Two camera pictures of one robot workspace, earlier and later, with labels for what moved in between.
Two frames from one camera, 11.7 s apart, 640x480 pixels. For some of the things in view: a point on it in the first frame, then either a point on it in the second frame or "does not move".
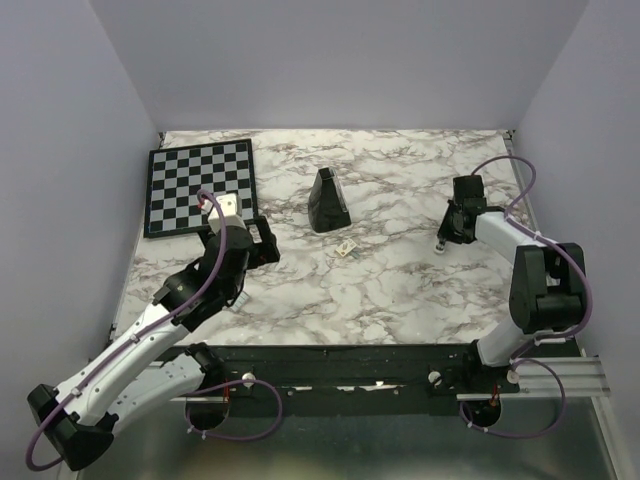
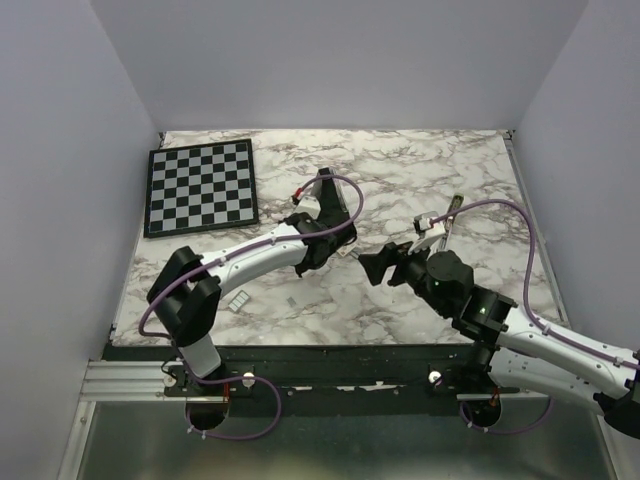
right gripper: (445, 232) -> (391, 253)
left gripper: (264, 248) -> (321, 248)
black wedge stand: (327, 207) does not move
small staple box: (345, 248) does not move
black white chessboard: (175, 175) does not move
